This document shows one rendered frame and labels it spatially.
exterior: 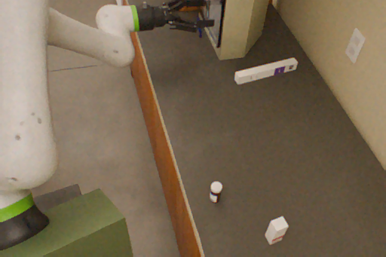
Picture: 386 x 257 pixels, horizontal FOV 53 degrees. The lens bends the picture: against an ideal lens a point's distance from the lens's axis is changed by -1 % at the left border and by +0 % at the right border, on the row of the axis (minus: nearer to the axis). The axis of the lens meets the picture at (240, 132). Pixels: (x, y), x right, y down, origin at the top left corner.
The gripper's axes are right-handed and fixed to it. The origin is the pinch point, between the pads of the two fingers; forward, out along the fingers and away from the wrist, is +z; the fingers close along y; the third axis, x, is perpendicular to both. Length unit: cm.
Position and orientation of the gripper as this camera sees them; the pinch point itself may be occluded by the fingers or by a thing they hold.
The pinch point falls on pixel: (206, 12)
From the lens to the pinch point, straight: 153.9
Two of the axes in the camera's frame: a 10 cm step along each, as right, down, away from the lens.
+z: 9.3, -1.8, 3.1
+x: -1.3, 6.3, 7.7
